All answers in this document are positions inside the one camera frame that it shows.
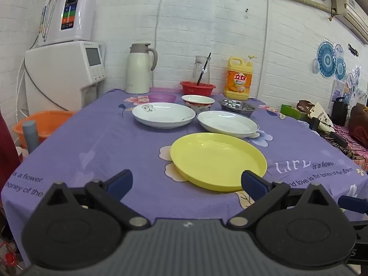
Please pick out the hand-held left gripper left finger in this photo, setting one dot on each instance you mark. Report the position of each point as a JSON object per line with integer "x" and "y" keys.
{"x": 120, "y": 179}

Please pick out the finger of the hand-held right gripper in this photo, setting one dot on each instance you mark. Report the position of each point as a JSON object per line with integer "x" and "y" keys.
{"x": 350, "y": 202}

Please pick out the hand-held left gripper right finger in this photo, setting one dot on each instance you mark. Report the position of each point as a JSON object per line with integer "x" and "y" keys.
{"x": 253, "y": 182}

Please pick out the white bowl with red pattern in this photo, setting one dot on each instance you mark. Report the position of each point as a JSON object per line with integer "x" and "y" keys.
{"x": 198, "y": 105}

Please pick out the purple floral tablecloth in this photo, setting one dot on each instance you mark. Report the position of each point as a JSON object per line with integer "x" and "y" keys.
{"x": 115, "y": 149}

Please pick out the yellow plastic plate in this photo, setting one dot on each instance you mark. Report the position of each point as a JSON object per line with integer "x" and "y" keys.
{"x": 212, "y": 158}

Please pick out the white plate with blue rim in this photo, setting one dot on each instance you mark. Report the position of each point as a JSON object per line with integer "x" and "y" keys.
{"x": 227, "y": 123}

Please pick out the black power adapter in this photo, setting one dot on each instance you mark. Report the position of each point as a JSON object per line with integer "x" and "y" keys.
{"x": 337, "y": 138}

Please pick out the white plate with floral print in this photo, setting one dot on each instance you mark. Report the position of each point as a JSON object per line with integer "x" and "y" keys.
{"x": 161, "y": 116}

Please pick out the stainless steel bowl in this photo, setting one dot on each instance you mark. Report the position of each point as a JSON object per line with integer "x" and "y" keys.
{"x": 237, "y": 107}

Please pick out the green box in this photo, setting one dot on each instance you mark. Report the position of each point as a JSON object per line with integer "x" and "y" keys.
{"x": 289, "y": 110}

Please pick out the brown bag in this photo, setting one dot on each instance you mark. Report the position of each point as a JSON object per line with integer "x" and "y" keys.
{"x": 359, "y": 120}

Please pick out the purple translucent plastic bowl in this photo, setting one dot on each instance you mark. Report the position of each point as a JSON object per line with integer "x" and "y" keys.
{"x": 161, "y": 97}

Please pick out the orange plastic basin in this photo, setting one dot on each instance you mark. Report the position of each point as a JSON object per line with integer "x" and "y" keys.
{"x": 49, "y": 120}

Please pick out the beige tote bag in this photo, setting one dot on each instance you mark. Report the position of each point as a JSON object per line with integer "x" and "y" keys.
{"x": 319, "y": 115}

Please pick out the yellow dish soap bottle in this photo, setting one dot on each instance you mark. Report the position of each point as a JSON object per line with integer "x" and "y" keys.
{"x": 240, "y": 83}

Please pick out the grey cylinder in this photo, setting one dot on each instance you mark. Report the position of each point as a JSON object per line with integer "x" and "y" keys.
{"x": 30, "y": 135}

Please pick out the red plastic basket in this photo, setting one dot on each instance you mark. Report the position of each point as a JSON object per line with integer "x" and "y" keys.
{"x": 198, "y": 90}

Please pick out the beige thermos jug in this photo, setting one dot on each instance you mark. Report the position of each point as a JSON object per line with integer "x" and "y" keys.
{"x": 138, "y": 69}

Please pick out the dark red cloth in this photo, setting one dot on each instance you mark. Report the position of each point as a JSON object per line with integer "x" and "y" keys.
{"x": 7, "y": 149}

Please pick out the black straw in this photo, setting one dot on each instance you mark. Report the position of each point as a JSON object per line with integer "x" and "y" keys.
{"x": 202, "y": 72}

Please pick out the white water dispenser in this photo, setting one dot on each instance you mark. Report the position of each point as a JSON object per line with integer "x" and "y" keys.
{"x": 57, "y": 72}

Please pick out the small blue paper fan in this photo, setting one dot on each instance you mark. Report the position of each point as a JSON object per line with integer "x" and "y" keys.
{"x": 340, "y": 68}

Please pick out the large blue paper fan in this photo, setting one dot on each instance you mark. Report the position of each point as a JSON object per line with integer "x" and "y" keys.
{"x": 326, "y": 59}

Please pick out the white water purifier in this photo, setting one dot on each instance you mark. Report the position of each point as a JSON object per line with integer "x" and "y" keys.
{"x": 83, "y": 20}

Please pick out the white air conditioner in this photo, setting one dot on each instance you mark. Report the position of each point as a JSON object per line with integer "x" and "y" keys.
{"x": 350, "y": 14}

